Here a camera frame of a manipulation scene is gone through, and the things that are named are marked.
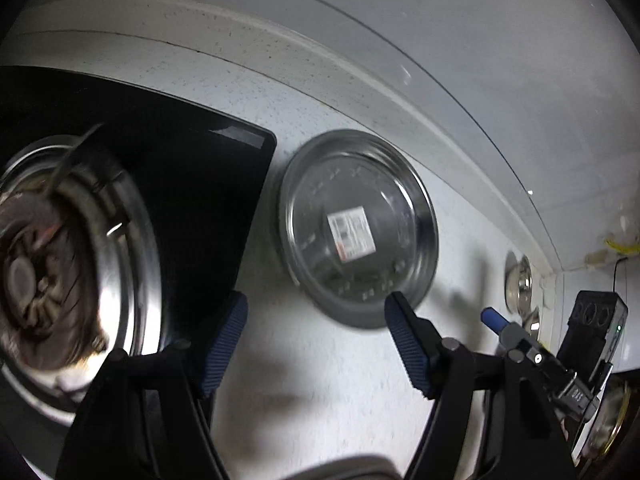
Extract steel gas burner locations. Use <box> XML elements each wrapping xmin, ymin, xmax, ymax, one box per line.
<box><xmin>0</xmin><ymin>124</ymin><xmax>163</xmax><ymax>427</ymax></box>

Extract steel plate with white label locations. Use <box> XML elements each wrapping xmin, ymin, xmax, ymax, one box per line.
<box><xmin>277</xmin><ymin>129</ymin><xmax>440</xmax><ymax>330</ymax></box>

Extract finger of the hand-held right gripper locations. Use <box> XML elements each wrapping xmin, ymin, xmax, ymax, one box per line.
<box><xmin>480</xmin><ymin>308</ymin><xmax>600</xmax><ymax>419</ymax></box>

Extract yellow object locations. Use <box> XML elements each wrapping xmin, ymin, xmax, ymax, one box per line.
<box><xmin>605</xmin><ymin>237</ymin><xmax>640</xmax><ymax>256</ymax></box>

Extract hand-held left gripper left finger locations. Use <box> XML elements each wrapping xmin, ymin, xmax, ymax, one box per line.
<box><xmin>57</xmin><ymin>291</ymin><xmax>249</xmax><ymax>480</ymax></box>

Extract gold rimmed round dish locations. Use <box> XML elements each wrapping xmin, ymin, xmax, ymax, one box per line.
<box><xmin>575</xmin><ymin>375</ymin><xmax>633</xmax><ymax>462</ymax></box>

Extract black glass gas stove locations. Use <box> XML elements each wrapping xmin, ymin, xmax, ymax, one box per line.
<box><xmin>0</xmin><ymin>66</ymin><xmax>277</xmax><ymax>461</ymax></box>

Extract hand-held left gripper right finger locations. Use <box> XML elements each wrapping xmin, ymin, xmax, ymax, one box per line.
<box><xmin>384</xmin><ymin>291</ymin><xmax>576</xmax><ymax>480</ymax></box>

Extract black cable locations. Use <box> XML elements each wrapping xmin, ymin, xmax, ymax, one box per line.
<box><xmin>612</xmin><ymin>256</ymin><xmax>630</xmax><ymax>294</ymax></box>

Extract small steel bowl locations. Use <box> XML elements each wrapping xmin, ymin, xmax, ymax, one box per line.
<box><xmin>504</xmin><ymin>251</ymin><xmax>533</xmax><ymax>313</ymax></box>

